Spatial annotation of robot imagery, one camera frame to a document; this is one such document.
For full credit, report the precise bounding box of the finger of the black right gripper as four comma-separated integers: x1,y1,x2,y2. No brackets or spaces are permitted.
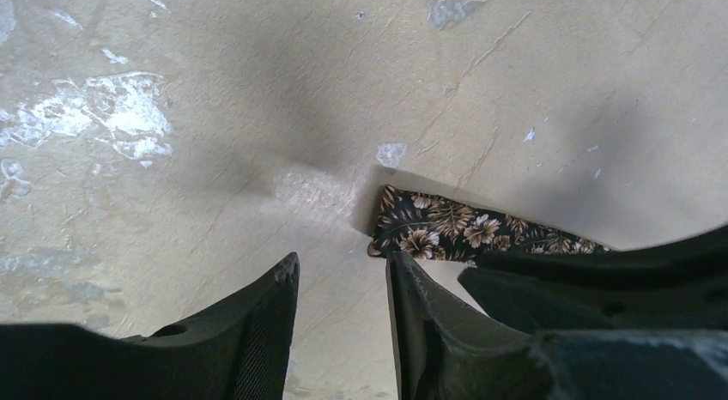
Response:
458,227,727,334

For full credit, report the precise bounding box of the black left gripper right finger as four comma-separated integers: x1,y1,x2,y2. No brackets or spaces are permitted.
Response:
387,252,727,399

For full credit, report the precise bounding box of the brown floral tie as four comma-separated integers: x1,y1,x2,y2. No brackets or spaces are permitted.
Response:
367,185,610,264

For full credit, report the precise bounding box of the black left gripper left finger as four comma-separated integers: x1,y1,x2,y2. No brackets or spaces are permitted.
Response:
1,253,300,399

